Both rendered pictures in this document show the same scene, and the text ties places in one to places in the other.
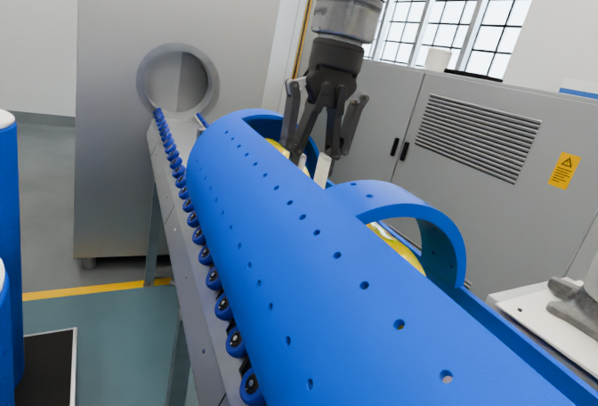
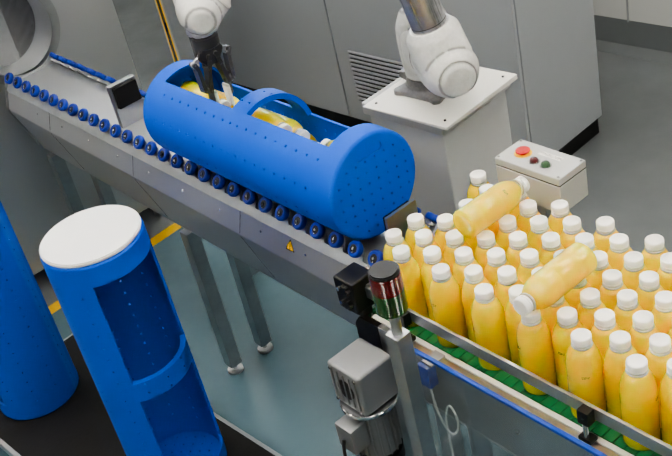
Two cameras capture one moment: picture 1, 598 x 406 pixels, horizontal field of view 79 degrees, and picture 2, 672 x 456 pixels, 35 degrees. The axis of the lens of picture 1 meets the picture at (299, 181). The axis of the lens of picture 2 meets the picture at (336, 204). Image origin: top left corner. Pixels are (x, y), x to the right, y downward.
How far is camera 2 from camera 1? 2.45 m
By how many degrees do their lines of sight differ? 14
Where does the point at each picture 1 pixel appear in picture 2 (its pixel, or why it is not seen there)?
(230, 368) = (235, 202)
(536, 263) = (491, 25)
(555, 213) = not seen: outside the picture
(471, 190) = not seen: outside the picture
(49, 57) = not seen: outside the picture
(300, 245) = (234, 132)
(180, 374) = (207, 279)
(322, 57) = (200, 48)
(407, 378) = (269, 147)
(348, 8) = not seen: hidden behind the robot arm
